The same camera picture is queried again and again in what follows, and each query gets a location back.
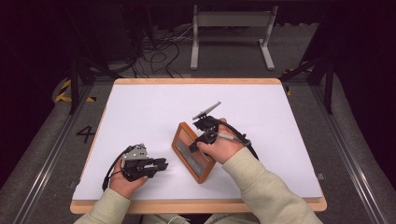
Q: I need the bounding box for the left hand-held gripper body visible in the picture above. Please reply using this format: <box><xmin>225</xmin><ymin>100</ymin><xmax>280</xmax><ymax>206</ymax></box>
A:
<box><xmin>120</xmin><ymin>143</ymin><xmax>157</xmax><ymax>183</ymax></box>

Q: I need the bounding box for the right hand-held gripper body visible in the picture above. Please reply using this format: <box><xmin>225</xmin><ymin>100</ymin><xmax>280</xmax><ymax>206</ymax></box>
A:
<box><xmin>191</xmin><ymin>100</ymin><xmax>222</xmax><ymax>146</ymax></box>

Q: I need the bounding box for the orange rectangular board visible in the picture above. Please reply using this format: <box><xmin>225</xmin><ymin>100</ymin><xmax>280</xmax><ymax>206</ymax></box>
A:
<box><xmin>170</xmin><ymin>121</ymin><xmax>218</xmax><ymax>185</ymax></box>

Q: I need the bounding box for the person's right hand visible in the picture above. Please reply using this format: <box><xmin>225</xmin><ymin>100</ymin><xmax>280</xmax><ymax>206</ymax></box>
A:
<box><xmin>196</xmin><ymin>118</ymin><xmax>246</xmax><ymax>165</ymax></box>

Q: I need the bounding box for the person's left hand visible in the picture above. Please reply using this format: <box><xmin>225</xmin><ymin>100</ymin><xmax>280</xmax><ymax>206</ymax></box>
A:
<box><xmin>108</xmin><ymin>158</ymin><xmax>149</xmax><ymax>200</ymax></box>

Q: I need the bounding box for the person's left leg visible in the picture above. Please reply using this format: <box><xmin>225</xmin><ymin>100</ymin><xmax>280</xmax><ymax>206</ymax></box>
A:
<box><xmin>150</xmin><ymin>213</ymin><xmax>191</xmax><ymax>224</ymax></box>

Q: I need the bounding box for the person's leg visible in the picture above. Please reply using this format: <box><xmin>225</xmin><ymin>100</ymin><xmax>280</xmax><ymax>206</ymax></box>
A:
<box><xmin>150</xmin><ymin>213</ymin><xmax>191</xmax><ymax>224</ymax></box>
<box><xmin>205</xmin><ymin>212</ymin><xmax>261</xmax><ymax>224</ymax></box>

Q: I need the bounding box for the person's right leg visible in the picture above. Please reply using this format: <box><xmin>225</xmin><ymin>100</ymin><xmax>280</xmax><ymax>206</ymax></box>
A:
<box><xmin>205</xmin><ymin>212</ymin><xmax>261</xmax><ymax>224</ymax></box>

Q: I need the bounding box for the black metal stand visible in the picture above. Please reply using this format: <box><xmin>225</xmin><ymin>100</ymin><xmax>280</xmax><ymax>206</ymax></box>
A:
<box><xmin>277</xmin><ymin>55</ymin><xmax>336</xmax><ymax>115</ymax></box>
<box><xmin>65</xmin><ymin>0</ymin><xmax>123</xmax><ymax>115</ymax></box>

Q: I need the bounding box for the white metal stand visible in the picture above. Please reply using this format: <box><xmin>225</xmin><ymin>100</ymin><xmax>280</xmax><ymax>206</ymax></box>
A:
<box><xmin>190</xmin><ymin>4</ymin><xmax>279</xmax><ymax>71</ymax></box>

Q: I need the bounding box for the grey cable plug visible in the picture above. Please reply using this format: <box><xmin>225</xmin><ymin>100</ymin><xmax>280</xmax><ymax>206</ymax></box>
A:
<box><xmin>216</xmin><ymin>133</ymin><xmax>252</xmax><ymax>147</ymax></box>

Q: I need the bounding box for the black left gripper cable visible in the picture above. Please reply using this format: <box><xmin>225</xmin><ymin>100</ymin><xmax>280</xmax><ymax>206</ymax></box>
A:
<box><xmin>101</xmin><ymin>145</ymin><xmax>133</xmax><ymax>192</ymax></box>

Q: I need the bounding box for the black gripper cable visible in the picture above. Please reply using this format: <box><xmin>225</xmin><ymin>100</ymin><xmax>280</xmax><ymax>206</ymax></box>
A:
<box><xmin>217</xmin><ymin>120</ymin><xmax>260</xmax><ymax>161</ymax></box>
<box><xmin>101</xmin><ymin>145</ymin><xmax>133</xmax><ymax>192</ymax></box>

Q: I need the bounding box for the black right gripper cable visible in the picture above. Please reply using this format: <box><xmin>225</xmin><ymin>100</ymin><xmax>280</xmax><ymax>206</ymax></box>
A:
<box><xmin>217</xmin><ymin>120</ymin><xmax>260</xmax><ymax>161</ymax></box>

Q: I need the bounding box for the aluminium floor rail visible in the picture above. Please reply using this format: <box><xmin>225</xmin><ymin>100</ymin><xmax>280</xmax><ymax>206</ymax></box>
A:
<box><xmin>310</xmin><ymin>83</ymin><xmax>388</xmax><ymax>224</ymax></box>
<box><xmin>11</xmin><ymin>83</ymin><xmax>95</xmax><ymax>224</ymax></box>

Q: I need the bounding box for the bundle of black floor cables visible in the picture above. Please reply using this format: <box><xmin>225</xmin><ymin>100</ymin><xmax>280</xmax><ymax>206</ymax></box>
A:
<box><xmin>133</xmin><ymin>24</ymin><xmax>194</xmax><ymax>79</ymax></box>

